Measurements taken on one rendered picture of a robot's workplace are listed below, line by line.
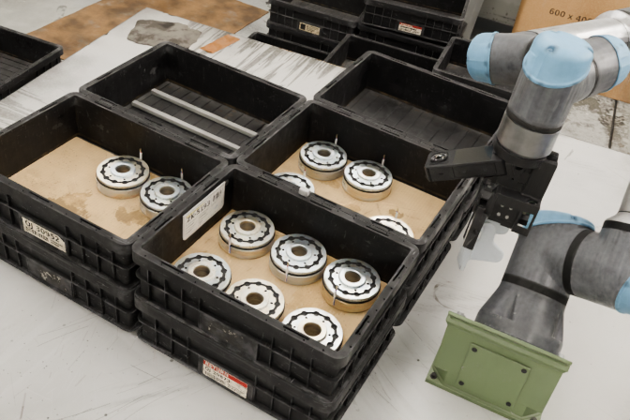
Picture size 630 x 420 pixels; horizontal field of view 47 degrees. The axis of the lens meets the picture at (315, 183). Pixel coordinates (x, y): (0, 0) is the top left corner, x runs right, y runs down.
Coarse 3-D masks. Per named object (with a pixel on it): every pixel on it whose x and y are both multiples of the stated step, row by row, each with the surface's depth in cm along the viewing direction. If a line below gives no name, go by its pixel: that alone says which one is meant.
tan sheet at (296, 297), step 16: (208, 240) 136; (224, 256) 134; (240, 272) 131; (256, 272) 131; (288, 288) 129; (304, 288) 130; (320, 288) 130; (288, 304) 126; (304, 304) 127; (320, 304) 127; (352, 320) 125
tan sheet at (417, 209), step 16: (304, 144) 164; (288, 160) 159; (320, 192) 152; (336, 192) 152; (400, 192) 155; (416, 192) 155; (352, 208) 149; (368, 208) 149; (384, 208) 150; (400, 208) 151; (416, 208) 151; (432, 208) 152; (416, 224) 147
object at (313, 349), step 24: (240, 168) 138; (288, 192) 134; (168, 216) 126; (336, 216) 131; (144, 240) 120; (144, 264) 118; (168, 264) 117; (408, 264) 123; (192, 288) 115; (216, 288) 114; (384, 288) 118; (240, 312) 112; (288, 336) 108; (360, 336) 110; (336, 360) 106
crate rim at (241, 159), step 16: (336, 112) 158; (384, 128) 155; (256, 144) 145; (416, 144) 152; (240, 160) 140; (272, 176) 138; (464, 192) 144; (336, 208) 133; (448, 208) 136; (432, 224) 133; (416, 240) 128
